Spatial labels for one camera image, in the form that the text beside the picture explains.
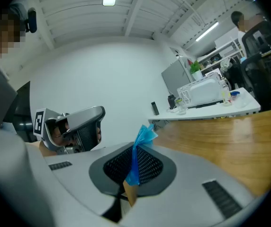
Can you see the clear bottle with yellow label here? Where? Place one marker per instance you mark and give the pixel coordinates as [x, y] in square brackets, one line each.
[226, 96]

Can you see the person's head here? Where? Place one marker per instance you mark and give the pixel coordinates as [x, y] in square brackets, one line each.
[4, 32]

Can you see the black upright box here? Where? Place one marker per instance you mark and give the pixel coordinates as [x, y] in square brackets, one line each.
[155, 108]

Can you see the person's left hand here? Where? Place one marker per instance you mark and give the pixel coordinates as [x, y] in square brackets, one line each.
[59, 132]

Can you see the grey refrigerator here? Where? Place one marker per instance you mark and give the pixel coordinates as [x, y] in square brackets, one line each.
[175, 77]

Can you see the dark head-worn camera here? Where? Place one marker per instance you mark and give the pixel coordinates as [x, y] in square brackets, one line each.
[32, 20]

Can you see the green plant in white pot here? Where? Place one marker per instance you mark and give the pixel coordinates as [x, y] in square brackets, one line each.
[196, 70]

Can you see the container with blue lid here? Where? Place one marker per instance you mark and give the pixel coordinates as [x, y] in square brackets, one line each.
[235, 95]

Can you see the black jug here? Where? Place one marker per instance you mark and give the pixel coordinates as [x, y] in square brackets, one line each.
[171, 102]

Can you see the white table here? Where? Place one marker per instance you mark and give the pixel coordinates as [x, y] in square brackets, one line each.
[211, 111]

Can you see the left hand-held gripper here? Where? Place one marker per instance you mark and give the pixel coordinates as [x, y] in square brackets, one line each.
[51, 117]

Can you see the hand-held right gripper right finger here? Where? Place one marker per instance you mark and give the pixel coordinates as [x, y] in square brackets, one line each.
[187, 174]

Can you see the blue plastic bag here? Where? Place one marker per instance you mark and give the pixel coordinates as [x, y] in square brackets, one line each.
[145, 136]

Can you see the white shelf rack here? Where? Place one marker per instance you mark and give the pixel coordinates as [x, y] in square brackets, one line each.
[223, 52]

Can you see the black mesh office chair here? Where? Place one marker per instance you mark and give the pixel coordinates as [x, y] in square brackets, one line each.
[263, 63]

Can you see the white microwave oven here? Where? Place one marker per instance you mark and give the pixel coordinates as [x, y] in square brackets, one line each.
[201, 91]

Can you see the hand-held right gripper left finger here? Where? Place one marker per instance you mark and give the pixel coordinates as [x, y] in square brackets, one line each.
[62, 185]

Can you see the person's left forearm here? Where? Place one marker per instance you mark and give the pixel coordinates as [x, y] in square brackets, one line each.
[47, 149]

